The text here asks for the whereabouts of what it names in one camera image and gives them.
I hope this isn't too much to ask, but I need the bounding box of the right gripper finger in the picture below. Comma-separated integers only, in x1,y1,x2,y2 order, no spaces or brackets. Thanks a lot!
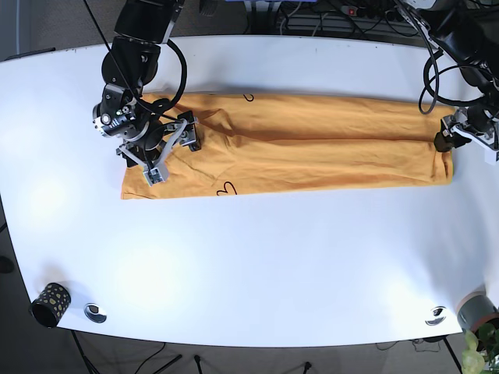
182,129,201,152

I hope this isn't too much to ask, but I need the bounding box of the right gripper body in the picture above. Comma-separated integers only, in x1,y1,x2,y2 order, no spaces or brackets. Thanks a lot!
117,112,198,186

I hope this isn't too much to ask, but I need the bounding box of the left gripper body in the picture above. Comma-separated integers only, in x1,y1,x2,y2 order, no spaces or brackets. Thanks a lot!
439,115,498,164

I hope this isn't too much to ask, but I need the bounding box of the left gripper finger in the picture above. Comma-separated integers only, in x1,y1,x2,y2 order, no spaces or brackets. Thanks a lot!
434,132,456,153

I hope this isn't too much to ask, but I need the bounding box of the orange yellow T-shirt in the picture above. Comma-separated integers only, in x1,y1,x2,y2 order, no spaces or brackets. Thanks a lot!
121,94,454,199

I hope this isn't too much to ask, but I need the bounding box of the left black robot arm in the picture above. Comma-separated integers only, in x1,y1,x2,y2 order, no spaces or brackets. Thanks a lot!
395,1,498,164

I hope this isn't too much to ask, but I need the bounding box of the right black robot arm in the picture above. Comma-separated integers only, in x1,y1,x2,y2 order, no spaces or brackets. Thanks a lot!
93,1,201,185

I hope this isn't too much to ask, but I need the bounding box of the grey plant pot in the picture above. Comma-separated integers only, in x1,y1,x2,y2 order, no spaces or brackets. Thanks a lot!
456,291,498,333

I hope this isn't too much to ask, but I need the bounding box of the black gold-dotted cup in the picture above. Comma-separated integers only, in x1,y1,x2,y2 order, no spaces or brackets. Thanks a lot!
29,283,72,329

